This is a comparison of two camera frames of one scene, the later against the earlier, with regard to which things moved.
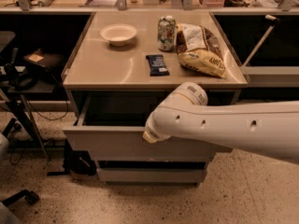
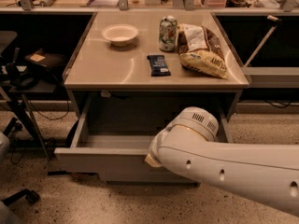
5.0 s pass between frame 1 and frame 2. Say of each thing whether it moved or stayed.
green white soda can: stayed
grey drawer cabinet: stayed
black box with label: stayed
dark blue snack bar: stayed
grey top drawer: moved
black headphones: stayed
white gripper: moved
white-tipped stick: stayed
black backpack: moved
